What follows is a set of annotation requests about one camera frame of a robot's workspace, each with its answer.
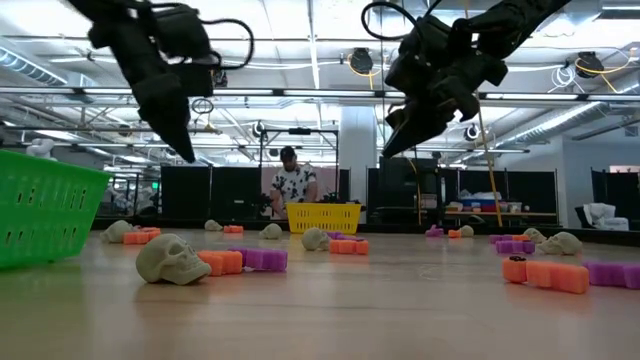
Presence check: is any yellow plastic basket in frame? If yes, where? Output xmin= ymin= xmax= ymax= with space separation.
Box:
xmin=285 ymin=201 xmax=363 ymax=235

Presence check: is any blue storage bin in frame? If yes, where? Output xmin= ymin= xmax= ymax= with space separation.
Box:
xmin=459 ymin=196 xmax=500 ymax=213

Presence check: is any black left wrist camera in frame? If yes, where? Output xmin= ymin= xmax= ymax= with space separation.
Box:
xmin=149 ymin=3 xmax=217 ymax=99

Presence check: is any black camera cable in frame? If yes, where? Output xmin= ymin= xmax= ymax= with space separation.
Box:
xmin=197 ymin=18 xmax=256 ymax=71
xmin=359 ymin=0 xmax=432 ymax=42

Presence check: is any green plastic basket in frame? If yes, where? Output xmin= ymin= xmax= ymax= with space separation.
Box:
xmin=0 ymin=148 xmax=112 ymax=271

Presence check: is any black metal frame rig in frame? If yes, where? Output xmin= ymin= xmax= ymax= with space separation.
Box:
xmin=258 ymin=126 xmax=341 ymax=221

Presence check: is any black cabinet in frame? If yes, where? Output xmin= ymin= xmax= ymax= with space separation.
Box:
xmin=367 ymin=156 xmax=441 ymax=224

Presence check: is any white background robot figure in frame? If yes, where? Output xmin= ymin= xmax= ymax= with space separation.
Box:
xmin=25 ymin=138 xmax=60 ymax=162

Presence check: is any pale pink curtain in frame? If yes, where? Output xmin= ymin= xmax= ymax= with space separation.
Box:
xmin=261 ymin=166 xmax=339 ymax=220

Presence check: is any long ceiling light strip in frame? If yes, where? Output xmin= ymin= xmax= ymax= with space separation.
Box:
xmin=0 ymin=87 xmax=640 ymax=102

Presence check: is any black left camera cable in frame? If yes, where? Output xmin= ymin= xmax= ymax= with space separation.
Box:
xmin=197 ymin=18 xmax=256 ymax=71

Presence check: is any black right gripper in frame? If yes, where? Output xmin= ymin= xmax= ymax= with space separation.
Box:
xmin=382 ymin=47 xmax=509 ymax=159

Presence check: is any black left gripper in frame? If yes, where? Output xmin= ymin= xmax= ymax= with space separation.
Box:
xmin=88 ymin=19 xmax=198 ymax=164

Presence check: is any person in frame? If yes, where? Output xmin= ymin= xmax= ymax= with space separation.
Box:
xmin=269 ymin=145 xmax=320 ymax=220

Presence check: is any silver air duct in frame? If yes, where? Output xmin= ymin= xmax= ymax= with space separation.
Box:
xmin=0 ymin=47 xmax=69 ymax=86
xmin=492 ymin=99 xmax=609 ymax=149

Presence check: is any yellow hanging cable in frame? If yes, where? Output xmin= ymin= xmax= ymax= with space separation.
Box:
xmin=474 ymin=102 xmax=504 ymax=228

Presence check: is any wooden side table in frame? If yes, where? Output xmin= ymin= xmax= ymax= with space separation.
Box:
xmin=443 ymin=209 xmax=559 ymax=226

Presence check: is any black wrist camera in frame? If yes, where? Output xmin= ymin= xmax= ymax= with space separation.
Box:
xmin=149 ymin=3 xmax=217 ymax=99
xmin=383 ymin=13 xmax=459 ymax=96

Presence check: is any black right camera cable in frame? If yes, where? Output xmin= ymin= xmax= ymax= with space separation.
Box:
xmin=359 ymin=0 xmax=432 ymax=42

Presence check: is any white cloth pile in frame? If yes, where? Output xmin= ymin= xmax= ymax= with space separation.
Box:
xmin=574 ymin=202 xmax=630 ymax=232

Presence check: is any narrow black panel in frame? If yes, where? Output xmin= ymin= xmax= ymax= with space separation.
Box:
xmin=338 ymin=168 xmax=351 ymax=204

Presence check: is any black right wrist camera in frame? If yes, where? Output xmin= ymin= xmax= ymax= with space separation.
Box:
xmin=383 ymin=13 xmax=459 ymax=96

